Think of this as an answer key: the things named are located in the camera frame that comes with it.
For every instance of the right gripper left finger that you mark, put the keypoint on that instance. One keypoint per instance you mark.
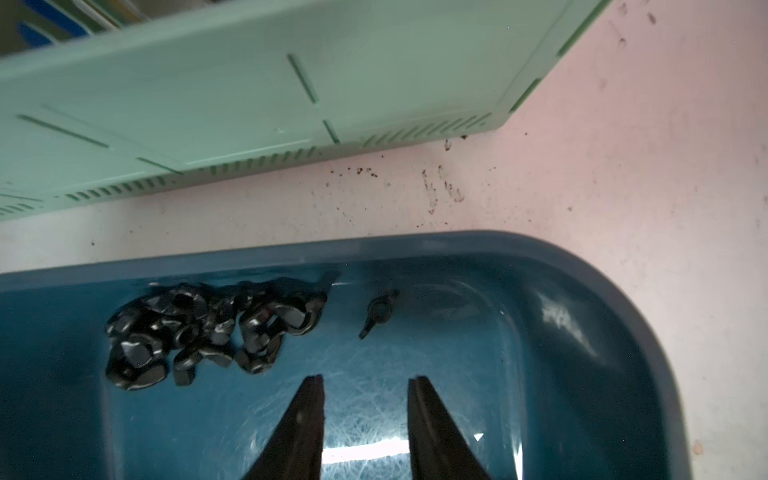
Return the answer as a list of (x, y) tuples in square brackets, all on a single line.
[(294, 450)]

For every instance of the pile of black wing nuts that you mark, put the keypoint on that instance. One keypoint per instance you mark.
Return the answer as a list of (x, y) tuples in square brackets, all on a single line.
[(169, 332)]

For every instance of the teal plastic storage tray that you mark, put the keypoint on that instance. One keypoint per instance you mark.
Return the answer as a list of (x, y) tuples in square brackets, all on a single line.
[(546, 367)]

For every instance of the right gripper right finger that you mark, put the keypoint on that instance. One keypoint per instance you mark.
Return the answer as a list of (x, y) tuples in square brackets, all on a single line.
[(437, 448)]

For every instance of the mint green file organizer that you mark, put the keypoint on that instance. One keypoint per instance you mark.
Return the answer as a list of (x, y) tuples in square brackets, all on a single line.
[(105, 100)]

